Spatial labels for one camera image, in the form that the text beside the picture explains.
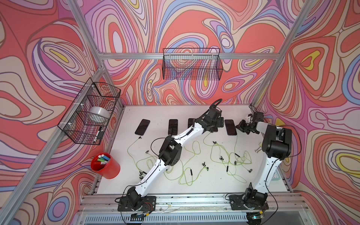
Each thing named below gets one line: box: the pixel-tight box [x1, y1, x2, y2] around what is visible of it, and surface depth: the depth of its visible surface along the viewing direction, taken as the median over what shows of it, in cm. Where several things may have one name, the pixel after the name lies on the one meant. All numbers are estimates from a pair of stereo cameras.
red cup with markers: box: [90, 152, 121, 180], surface depth 80 cm
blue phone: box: [224, 119, 238, 136], surface depth 107 cm
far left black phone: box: [134, 118, 151, 136], surface depth 109 cm
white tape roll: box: [89, 106, 111, 120], surface depth 75 cm
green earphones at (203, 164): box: [178, 161, 210, 185], surface depth 86 cm
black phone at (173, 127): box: [167, 119, 179, 135], surface depth 110 cm
